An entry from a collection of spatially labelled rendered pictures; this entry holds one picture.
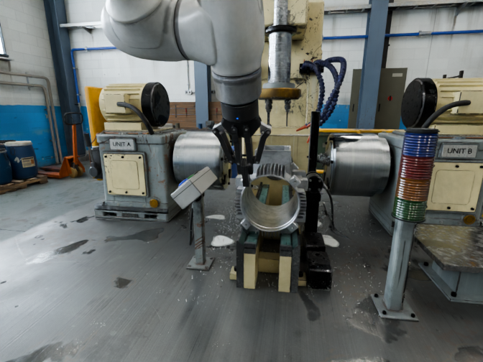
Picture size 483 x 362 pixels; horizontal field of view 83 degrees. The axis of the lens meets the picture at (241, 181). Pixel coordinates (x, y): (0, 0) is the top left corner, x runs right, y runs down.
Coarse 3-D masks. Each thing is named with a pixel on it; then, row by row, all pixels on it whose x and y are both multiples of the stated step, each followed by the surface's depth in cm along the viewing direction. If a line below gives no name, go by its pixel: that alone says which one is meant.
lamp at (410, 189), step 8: (400, 184) 57; (408, 184) 55; (416, 184) 55; (424, 184) 54; (400, 192) 57; (408, 192) 56; (416, 192) 55; (424, 192) 55; (416, 200) 55; (424, 200) 55
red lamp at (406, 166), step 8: (400, 160) 57; (408, 160) 55; (416, 160) 54; (424, 160) 53; (432, 160) 53; (400, 168) 57; (408, 168) 55; (416, 168) 54; (424, 168) 54; (432, 168) 54; (400, 176) 57; (408, 176) 55; (416, 176) 54; (424, 176) 54
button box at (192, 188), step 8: (208, 168) 84; (192, 176) 76; (200, 176) 75; (208, 176) 80; (184, 184) 69; (192, 184) 69; (200, 184) 72; (208, 184) 76; (176, 192) 70; (184, 192) 69; (192, 192) 69; (200, 192) 69; (176, 200) 70; (184, 200) 70; (192, 200) 70; (184, 208) 71
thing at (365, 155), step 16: (336, 144) 101; (352, 144) 101; (368, 144) 100; (384, 144) 101; (320, 160) 107; (336, 160) 100; (352, 160) 99; (368, 160) 98; (384, 160) 98; (336, 176) 101; (352, 176) 100; (368, 176) 99; (384, 176) 99; (336, 192) 106; (352, 192) 105; (368, 192) 104
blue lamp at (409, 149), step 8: (408, 136) 54; (416, 136) 53; (424, 136) 52; (432, 136) 52; (408, 144) 54; (416, 144) 53; (424, 144) 53; (432, 144) 53; (408, 152) 55; (416, 152) 53; (424, 152) 53; (432, 152) 53
